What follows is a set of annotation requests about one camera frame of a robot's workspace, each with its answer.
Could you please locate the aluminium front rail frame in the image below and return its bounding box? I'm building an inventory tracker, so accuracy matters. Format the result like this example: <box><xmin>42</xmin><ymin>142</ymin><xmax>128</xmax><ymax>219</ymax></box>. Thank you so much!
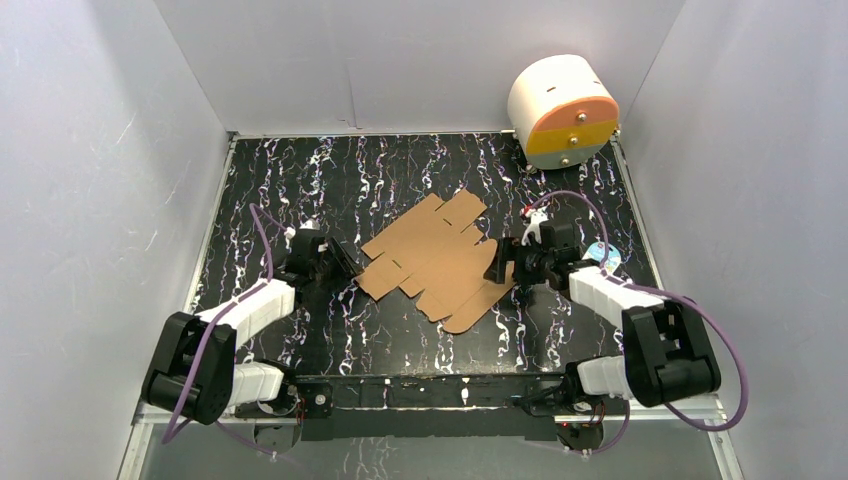
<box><xmin>119</xmin><ymin>405</ymin><xmax>743</xmax><ymax>479</ymax></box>

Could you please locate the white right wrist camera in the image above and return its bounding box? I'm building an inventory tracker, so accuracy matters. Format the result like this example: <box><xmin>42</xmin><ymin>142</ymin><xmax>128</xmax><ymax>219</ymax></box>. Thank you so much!
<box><xmin>520</xmin><ymin>206</ymin><xmax>549</xmax><ymax>247</ymax></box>

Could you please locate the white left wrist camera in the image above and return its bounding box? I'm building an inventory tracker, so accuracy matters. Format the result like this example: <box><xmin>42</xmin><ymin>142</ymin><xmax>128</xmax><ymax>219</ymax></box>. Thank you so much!
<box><xmin>284</xmin><ymin>219</ymin><xmax>327</xmax><ymax>255</ymax></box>

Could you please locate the brown cardboard box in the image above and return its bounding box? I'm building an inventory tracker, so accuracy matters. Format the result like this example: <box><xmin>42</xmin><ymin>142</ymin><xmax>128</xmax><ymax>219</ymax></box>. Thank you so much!
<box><xmin>356</xmin><ymin>189</ymin><xmax>514</xmax><ymax>334</ymax></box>

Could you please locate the white cylinder orange yellow face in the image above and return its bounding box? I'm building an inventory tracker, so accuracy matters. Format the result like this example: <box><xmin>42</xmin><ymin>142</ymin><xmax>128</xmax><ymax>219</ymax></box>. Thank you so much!
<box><xmin>507</xmin><ymin>54</ymin><xmax>620</xmax><ymax>170</ymax></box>

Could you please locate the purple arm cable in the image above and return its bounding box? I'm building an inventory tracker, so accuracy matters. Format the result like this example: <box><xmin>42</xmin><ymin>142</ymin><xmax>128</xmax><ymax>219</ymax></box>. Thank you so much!
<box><xmin>523</xmin><ymin>190</ymin><xmax>750</xmax><ymax>457</ymax></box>
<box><xmin>160</xmin><ymin>202</ymin><xmax>296</xmax><ymax>458</ymax></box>

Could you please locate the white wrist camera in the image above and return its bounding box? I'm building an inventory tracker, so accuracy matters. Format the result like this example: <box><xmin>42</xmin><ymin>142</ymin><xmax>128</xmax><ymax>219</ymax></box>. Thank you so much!
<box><xmin>520</xmin><ymin>206</ymin><xmax>549</xmax><ymax>247</ymax></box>
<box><xmin>284</xmin><ymin>219</ymin><xmax>327</xmax><ymax>255</ymax></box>

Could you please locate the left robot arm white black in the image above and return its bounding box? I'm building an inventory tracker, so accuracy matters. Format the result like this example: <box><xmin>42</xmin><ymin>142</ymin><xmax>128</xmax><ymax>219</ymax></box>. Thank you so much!
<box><xmin>140</xmin><ymin>228</ymin><xmax>363</xmax><ymax>425</ymax></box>

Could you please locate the small blue white packet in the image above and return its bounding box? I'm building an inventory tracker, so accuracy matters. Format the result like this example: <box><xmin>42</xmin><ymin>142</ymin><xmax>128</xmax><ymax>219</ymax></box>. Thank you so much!
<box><xmin>583</xmin><ymin>241</ymin><xmax>623</xmax><ymax>274</ymax></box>

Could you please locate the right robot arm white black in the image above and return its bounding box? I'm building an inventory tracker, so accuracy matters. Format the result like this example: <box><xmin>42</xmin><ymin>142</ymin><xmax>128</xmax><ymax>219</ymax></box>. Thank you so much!
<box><xmin>484</xmin><ymin>221</ymin><xmax>722</xmax><ymax>414</ymax></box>

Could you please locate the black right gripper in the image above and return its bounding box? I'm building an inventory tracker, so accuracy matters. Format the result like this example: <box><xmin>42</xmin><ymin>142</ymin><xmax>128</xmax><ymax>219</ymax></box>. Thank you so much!
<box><xmin>483</xmin><ymin>237</ymin><xmax>553</xmax><ymax>286</ymax></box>

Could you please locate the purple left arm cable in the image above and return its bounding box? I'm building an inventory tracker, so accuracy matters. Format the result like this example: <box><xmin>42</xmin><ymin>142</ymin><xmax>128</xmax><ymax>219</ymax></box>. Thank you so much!
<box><xmin>160</xmin><ymin>202</ymin><xmax>296</xmax><ymax>458</ymax></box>

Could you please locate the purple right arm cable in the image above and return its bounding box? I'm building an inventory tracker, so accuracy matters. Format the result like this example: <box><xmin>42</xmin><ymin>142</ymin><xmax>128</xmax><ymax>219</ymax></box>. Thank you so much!
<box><xmin>523</xmin><ymin>190</ymin><xmax>750</xmax><ymax>457</ymax></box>

